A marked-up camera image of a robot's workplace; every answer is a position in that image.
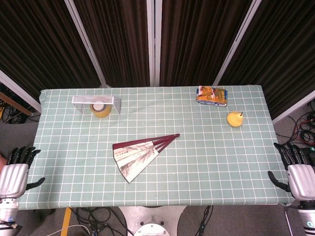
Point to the yellow pear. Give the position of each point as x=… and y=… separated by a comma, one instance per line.
x=235, y=119

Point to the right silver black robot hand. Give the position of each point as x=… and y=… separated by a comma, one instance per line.
x=301, y=179

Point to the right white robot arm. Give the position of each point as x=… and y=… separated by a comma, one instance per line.
x=307, y=218

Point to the green grid tablecloth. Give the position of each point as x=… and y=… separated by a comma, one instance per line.
x=197, y=159

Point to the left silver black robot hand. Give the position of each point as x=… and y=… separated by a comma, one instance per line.
x=13, y=175

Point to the clear acrylic stand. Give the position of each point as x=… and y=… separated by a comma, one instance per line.
x=93, y=99

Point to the silver metal tube frame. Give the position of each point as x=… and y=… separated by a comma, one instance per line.
x=288, y=221

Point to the yellow floor tape strip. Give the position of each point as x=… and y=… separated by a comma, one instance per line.
x=66, y=221

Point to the paper folding fan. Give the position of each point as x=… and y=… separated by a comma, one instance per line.
x=135, y=157

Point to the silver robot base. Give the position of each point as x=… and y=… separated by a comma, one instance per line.
x=152, y=221

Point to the yellow tape roll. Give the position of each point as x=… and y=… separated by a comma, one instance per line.
x=101, y=113

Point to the brown wooden board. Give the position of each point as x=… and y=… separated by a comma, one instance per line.
x=14, y=103

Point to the dark folding screen panel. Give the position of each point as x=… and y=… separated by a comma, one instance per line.
x=37, y=37
x=197, y=37
x=283, y=49
x=115, y=37

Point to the orange snack package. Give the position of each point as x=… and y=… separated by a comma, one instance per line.
x=211, y=96

